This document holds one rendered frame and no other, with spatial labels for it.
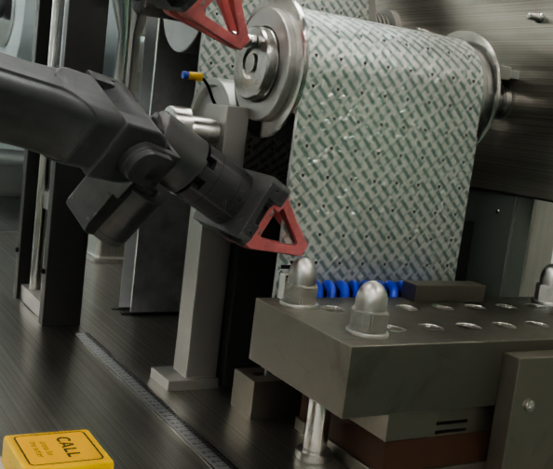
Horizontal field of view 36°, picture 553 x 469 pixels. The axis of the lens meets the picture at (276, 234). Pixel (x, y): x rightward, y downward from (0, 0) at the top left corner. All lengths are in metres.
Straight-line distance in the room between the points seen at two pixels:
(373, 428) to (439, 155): 0.33
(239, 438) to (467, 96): 0.44
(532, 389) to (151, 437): 0.34
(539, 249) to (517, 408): 0.52
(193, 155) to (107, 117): 0.13
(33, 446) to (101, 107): 0.27
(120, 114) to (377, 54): 0.32
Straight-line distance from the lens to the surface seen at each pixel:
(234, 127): 0.90
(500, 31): 1.11
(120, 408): 0.87
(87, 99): 0.67
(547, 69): 1.05
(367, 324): 0.71
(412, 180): 0.93
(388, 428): 0.74
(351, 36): 0.89
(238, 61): 0.91
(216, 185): 0.78
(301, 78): 0.84
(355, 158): 0.89
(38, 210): 1.21
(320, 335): 0.72
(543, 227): 1.28
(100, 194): 0.77
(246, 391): 0.87
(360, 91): 0.89
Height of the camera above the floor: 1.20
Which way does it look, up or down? 8 degrees down
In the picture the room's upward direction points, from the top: 7 degrees clockwise
